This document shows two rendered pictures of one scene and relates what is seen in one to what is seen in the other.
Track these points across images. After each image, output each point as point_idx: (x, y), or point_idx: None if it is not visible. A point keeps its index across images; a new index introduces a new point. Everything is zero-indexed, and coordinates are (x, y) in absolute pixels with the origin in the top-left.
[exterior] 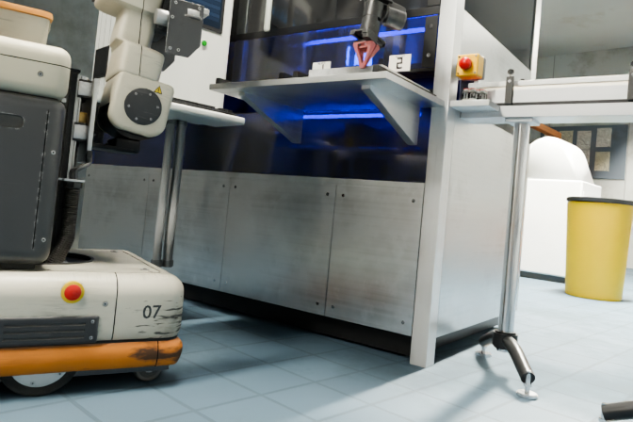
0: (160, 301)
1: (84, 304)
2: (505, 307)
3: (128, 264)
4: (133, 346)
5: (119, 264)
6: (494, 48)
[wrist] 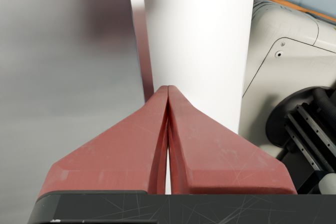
0: (283, 9)
1: (329, 25)
2: None
3: (266, 84)
4: (282, 2)
5: (274, 85)
6: None
